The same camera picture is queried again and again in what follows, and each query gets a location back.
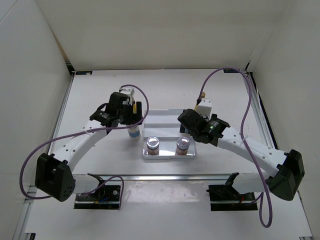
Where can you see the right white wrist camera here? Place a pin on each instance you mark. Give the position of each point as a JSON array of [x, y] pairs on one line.
[[204, 108]]

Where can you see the aluminium table rail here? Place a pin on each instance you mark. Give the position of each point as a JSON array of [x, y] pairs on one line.
[[160, 177]]

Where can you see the brown spice jar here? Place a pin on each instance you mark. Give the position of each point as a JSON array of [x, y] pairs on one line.
[[182, 145], [152, 145]]

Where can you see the white tiered organizer tray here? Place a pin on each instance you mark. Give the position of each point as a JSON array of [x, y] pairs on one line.
[[164, 125]]

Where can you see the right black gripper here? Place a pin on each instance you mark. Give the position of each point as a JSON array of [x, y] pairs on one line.
[[200, 116]]

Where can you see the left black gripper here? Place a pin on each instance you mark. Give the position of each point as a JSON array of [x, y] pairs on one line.
[[133, 118]]

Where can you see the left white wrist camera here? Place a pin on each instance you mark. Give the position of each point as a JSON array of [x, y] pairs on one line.
[[129, 91]]

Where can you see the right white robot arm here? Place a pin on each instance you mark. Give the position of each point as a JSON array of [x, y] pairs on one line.
[[282, 171]]

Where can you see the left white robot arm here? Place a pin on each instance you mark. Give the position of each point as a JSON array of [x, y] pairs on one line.
[[54, 172]]

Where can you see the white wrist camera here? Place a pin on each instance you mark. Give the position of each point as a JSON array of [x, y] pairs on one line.
[[129, 91], [204, 108]]

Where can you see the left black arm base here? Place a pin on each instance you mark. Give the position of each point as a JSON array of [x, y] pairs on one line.
[[92, 192]]

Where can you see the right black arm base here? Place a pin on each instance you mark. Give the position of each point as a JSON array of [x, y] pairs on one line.
[[224, 198]]

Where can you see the yellow sauce bottle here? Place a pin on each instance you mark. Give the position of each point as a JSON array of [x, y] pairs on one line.
[[134, 107], [202, 95]]

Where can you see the blue-label silver-cap jar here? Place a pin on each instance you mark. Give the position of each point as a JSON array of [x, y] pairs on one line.
[[183, 131], [134, 133]]

